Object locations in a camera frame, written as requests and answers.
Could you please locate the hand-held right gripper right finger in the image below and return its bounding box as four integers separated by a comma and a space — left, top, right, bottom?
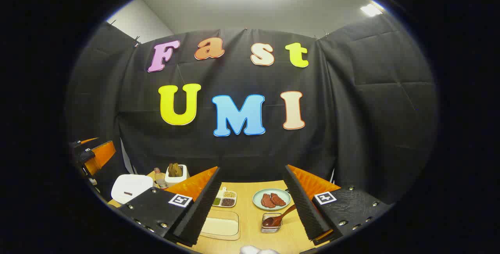
283, 164, 393, 247

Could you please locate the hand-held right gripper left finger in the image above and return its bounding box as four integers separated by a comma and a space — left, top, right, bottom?
117, 166, 221, 247

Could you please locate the brown wooden spoon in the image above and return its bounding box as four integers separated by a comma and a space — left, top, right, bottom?
262, 204, 297, 227

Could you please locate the clear glass rice tray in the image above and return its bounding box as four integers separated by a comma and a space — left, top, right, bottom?
199, 209, 241, 241

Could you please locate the clear chopstick holder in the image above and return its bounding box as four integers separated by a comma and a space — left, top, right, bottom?
261, 213, 282, 234

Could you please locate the white rice cooker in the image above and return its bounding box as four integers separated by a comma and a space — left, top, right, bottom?
111, 174, 154, 204

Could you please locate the white divided bean dish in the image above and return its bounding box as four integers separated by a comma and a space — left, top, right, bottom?
212, 187, 238, 208

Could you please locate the white toaster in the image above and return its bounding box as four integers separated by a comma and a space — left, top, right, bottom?
165, 164, 190, 187

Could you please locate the pale green plate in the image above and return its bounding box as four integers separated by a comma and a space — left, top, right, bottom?
252, 188, 291, 211

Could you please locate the clear plastic bottle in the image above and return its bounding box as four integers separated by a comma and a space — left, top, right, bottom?
154, 167, 168, 189

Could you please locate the black backdrop cloth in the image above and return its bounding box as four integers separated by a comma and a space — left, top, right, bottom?
66, 14, 438, 204

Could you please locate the ceiling light panel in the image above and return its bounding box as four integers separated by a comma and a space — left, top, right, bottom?
360, 3, 383, 17

